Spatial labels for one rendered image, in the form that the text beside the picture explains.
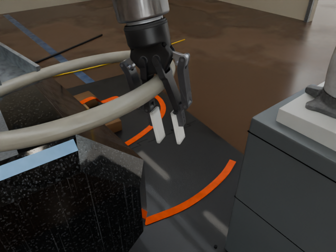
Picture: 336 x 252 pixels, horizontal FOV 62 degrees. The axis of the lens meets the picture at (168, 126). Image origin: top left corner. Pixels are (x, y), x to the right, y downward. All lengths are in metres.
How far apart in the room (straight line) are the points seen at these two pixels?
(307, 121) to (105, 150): 0.64
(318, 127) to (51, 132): 0.73
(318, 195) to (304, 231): 0.18
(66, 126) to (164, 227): 1.22
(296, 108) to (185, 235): 0.90
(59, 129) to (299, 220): 0.86
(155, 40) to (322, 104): 0.65
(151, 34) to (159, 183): 1.39
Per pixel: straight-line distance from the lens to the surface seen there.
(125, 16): 0.47
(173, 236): 1.56
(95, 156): 0.94
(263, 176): 1.07
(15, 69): 0.96
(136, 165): 1.08
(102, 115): 0.44
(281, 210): 1.11
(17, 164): 0.89
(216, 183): 1.81
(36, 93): 1.18
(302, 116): 0.95
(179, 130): 0.55
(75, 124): 0.44
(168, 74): 0.51
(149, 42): 0.47
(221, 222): 1.63
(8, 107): 1.14
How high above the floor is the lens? 1.33
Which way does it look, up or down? 36 degrees down
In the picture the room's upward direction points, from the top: straight up
